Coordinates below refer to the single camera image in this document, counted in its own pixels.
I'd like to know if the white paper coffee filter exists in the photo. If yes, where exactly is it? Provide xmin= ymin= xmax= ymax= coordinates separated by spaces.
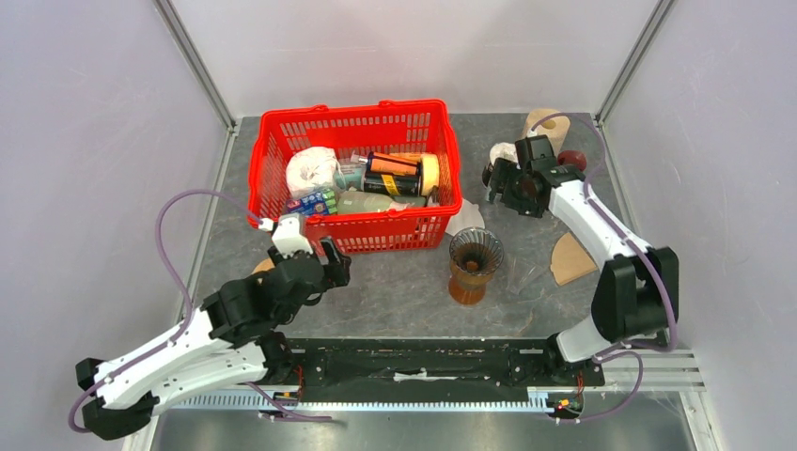
xmin=445 ymin=198 xmax=485 ymax=236

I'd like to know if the dark glass coffee dripper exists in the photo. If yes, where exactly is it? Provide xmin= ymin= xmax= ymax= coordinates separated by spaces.
xmin=449 ymin=227 xmax=505 ymax=274

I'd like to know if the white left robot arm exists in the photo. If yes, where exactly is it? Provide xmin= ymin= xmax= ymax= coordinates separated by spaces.
xmin=69 ymin=237 xmax=352 ymax=441

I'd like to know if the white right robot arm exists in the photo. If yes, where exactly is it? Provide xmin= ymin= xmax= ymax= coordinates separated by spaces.
xmin=482 ymin=135 xmax=680 ymax=384

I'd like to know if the clear glass dripper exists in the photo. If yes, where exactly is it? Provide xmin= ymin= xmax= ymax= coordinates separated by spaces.
xmin=505 ymin=255 xmax=544 ymax=295

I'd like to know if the brown paper coffee filter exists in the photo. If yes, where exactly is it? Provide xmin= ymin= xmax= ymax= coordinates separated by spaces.
xmin=550 ymin=232 xmax=598 ymax=286

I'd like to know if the amber glass coffee server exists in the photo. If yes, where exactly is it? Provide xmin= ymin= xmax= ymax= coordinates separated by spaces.
xmin=448 ymin=266 xmax=493 ymax=305

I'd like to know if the black wrapped tissue roll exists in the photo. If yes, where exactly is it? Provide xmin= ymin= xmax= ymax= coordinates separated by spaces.
xmin=481 ymin=142 xmax=521 ymax=188

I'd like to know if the dark bottle maroon cap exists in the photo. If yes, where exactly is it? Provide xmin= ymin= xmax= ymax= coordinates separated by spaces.
xmin=556 ymin=150 xmax=587 ymax=172

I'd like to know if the beige toilet paper roll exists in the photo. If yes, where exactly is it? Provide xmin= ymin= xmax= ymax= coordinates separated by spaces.
xmin=521 ymin=108 xmax=570 ymax=155

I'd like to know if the pale green lotion bottle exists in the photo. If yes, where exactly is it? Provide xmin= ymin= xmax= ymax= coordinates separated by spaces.
xmin=337 ymin=190 xmax=427 ymax=215

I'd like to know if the blue green small box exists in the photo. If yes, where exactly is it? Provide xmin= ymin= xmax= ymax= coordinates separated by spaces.
xmin=286 ymin=188 xmax=338 ymax=217

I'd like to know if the teal sponge package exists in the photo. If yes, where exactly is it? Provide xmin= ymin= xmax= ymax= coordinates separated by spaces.
xmin=334 ymin=156 xmax=367 ymax=191

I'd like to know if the yellow sponge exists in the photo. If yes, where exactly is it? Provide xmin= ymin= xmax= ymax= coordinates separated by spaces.
xmin=419 ymin=153 xmax=440 ymax=196

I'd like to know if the black yellow can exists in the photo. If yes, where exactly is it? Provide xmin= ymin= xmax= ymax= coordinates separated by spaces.
xmin=363 ymin=171 xmax=422 ymax=196

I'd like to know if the white wrapped tissue roll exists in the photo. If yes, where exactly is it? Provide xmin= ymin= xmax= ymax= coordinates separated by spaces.
xmin=285 ymin=147 xmax=338 ymax=198

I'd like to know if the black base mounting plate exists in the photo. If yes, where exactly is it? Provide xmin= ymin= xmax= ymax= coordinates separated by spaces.
xmin=255 ymin=338 xmax=605 ymax=403

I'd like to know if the red plastic shopping basket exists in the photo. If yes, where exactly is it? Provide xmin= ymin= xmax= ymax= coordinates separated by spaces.
xmin=248 ymin=99 xmax=462 ymax=254

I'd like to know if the orange navy can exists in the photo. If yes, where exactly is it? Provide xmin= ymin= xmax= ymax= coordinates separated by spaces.
xmin=356 ymin=151 xmax=422 ymax=176

